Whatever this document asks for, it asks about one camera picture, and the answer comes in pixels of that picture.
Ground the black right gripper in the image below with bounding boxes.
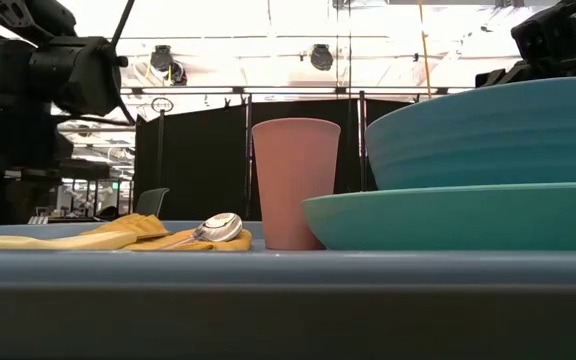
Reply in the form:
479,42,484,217
474,0,576,89

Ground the blue ribbed bowl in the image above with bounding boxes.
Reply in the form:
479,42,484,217
364,75,576,192

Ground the teal plate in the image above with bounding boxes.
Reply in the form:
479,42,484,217
301,181,576,252

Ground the pink plastic cup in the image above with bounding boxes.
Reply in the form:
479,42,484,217
251,117,342,252

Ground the silver metal spoon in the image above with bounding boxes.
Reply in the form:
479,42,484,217
159,212,244,251

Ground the yellow cloth napkin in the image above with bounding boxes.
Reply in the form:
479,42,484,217
78,213,253,253

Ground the grey plastic tray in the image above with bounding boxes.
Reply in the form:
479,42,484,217
0,220,576,290

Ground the black ceiling spotlight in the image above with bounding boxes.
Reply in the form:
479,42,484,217
149,44,175,72
309,43,335,72

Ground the black partition screen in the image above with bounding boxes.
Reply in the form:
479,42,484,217
134,97,412,222

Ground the round sign on pole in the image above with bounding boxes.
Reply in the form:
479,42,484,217
150,96,175,114

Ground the grey chair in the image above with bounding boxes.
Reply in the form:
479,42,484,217
134,187,171,219

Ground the yellow hanging cable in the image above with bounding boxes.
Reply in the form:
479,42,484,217
416,0,433,99

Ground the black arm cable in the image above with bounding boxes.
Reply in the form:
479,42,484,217
110,0,138,127

